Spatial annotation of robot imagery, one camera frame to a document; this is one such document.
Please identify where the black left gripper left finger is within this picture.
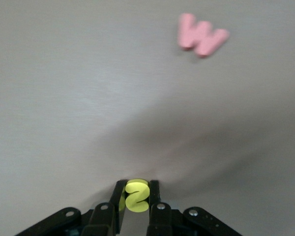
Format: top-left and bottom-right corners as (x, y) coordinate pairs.
(14, 180), (126, 236)

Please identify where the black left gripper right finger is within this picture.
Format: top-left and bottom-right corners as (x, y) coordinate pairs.
(146, 180), (241, 236)

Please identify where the yellow foam letter s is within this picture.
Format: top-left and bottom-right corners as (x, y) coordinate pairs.
(124, 178), (149, 213)

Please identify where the brown table cover mat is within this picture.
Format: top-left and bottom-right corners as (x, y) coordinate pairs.
(0, 0), (295, 236)

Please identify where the pink foam letter w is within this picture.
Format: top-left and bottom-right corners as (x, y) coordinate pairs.
(177, 13), (230, 59)

